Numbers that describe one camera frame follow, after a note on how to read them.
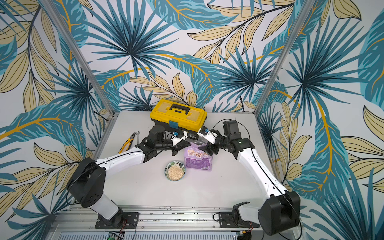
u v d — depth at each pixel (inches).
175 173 33.8
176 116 37.5
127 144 39.6
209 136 25.8
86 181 17.4
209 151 27.1
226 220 28.9
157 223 29.0
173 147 28.1
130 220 28.8
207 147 26.7
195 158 32.2
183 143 30.1
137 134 41.9
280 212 15.4
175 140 27.7
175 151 28.2
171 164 34.6
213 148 26.8
